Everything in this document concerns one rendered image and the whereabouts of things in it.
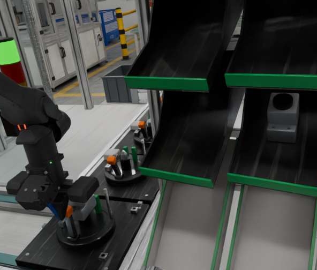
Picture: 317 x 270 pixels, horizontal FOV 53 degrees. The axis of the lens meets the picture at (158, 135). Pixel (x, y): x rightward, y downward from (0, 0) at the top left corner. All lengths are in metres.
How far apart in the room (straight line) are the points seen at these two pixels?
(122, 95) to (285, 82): 2.37
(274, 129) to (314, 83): 0.14
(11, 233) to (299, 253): 0.73
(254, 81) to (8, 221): 0.83
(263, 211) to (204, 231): 0.12
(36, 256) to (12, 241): 0.18
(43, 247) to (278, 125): 0.58
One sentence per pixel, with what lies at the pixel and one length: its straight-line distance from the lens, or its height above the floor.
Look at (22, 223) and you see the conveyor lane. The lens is 1.03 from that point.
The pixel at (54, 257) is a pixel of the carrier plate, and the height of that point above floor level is 0.97.
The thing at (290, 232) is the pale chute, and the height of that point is 1.07.
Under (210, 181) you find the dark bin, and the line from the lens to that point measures 0.50.
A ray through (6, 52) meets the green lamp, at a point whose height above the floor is 1.39.
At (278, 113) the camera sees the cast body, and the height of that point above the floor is 1.28.
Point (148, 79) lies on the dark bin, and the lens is 0.47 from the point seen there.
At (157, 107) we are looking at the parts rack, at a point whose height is 1.28.
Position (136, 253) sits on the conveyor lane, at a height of 0.95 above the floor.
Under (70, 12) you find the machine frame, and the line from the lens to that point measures 1.87.
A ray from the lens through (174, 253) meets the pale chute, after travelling 0.66.
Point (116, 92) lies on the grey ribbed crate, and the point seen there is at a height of 0.70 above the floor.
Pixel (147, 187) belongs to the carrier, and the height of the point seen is 0.97.
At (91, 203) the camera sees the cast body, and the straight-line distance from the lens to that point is 0.78.
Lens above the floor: 1.49
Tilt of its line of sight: 25 degrees down
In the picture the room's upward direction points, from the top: 7 degrees counter-clockwise
